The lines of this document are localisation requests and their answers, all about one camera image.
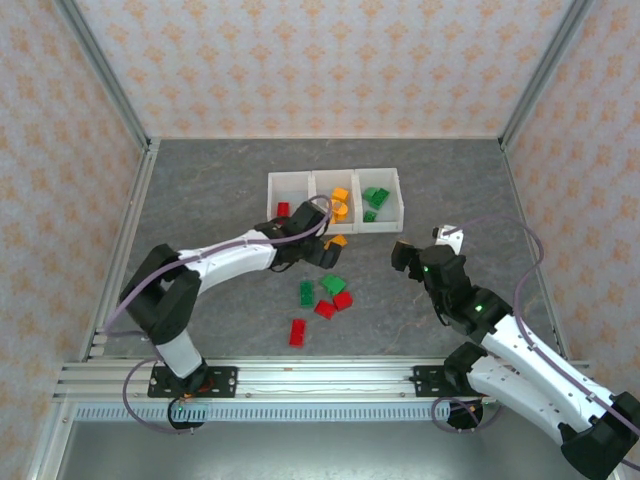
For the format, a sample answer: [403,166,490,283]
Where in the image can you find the grey metal sheet panel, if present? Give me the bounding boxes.
[54,417,596,480]

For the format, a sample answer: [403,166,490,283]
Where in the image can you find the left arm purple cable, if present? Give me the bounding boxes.
[102,194,335,435]

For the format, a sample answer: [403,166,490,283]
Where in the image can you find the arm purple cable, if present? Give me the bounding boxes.
[430,213,631,435]
[102,194,335,435]

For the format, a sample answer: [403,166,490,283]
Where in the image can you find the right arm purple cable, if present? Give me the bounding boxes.
[430,213,631,435]

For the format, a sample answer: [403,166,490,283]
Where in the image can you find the aluminium side rail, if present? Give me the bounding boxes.
[499,142,572,360]
[79,138,162,362]

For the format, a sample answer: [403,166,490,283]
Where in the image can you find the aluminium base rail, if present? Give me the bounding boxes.
[52,357,601,403]

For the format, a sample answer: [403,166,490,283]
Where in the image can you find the grey slotted cable duct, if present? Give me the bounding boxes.
[74,402,484,424]

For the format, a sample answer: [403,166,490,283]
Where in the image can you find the aluminium corner post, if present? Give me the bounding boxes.
[53,0,153,150]
[499,0,599,150]

